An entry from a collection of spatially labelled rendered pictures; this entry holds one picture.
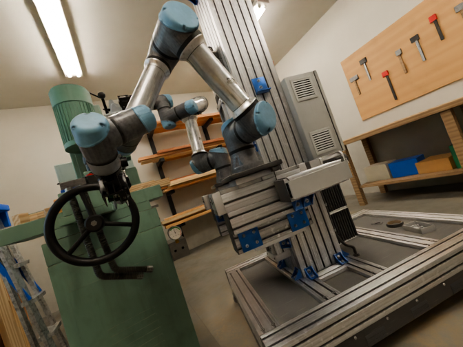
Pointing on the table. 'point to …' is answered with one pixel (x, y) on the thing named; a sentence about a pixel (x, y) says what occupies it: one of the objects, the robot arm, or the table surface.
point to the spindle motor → (69, 110)
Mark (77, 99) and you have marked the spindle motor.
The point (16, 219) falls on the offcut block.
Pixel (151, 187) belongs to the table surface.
